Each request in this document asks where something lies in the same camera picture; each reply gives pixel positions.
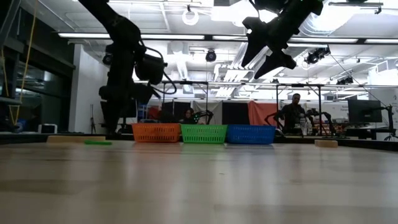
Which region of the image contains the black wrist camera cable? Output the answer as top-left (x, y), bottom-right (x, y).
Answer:
top-left (144, 45), bottom-right (178, 96)

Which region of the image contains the tan wooden block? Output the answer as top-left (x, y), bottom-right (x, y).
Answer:
top-left (314, 139), bottom-right (339, 148)

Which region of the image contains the blue plastic basket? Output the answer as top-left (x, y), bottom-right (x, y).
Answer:
top-left (226, 124), bottom-right (277, 145)

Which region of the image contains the person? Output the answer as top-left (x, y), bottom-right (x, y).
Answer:
top-left (180, 107), bottom-right (197, 125)
top-left (277, 93), bottom-right (308, 136)

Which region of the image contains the green plastic basket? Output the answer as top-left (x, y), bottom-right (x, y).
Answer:
top-left (180, 124), bottom-right (228, 144)

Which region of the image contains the orange cloth curtain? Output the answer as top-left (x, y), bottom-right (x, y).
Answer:
top-left (248, 100), bottom-right (278, 126)

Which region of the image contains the black panel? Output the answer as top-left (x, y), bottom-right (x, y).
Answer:
top-left (221, 101), bottom-right (249, 126)
top-left (160, 101), bottom-right (187, 124)

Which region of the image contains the black monitor on arm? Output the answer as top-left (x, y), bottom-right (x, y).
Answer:
top-left (347, 99), bottom-right (392, 124)

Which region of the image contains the blue bin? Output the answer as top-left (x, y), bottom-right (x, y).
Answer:
top-left (137, 104), bottom-right (149, 121)

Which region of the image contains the white ring ceiling lamp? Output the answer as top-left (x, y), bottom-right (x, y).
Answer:
top-left (181, 7), bottom-right (200, 27)

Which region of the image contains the wide tan rubber band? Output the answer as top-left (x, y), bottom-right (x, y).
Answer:
top-left (46, 135), bottom-right (107, 144)

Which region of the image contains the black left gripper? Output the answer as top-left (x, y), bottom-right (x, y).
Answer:
top-left (98, 73), bottom-right (161, 136)

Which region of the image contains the black overhead camera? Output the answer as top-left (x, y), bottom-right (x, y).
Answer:
top-left (303, 45), bottom-right (331, 65)

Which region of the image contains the overhead light bar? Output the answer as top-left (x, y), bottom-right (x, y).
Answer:
top-left (57, 32), bottom-right (398, 45)

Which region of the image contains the yellow cable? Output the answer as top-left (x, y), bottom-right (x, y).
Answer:
top-left (0, 9), bottom-right (37, 126)

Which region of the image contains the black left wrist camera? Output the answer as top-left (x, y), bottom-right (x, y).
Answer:
top-left (134, 53), bottom-right (169, 85)

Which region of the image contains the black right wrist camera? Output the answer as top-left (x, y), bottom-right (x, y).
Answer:
top-left (252, 0), bottom-right (282, 15)

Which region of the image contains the black tripod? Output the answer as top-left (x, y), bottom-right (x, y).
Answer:
top-left (383, 105), bottom-right (398, 142)

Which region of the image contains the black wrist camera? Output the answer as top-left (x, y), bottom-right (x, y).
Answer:
top-left (134, 53), bottom-right (169, 85)
top-left (252, 0), bottom-right (282, 15)

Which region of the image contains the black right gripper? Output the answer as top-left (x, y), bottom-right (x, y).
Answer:
top-left (241, 0), bottom-right (317, 80)

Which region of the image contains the orange plastic basket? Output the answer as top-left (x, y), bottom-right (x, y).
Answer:
top-left (131, 123), bottom-right (182, 144)

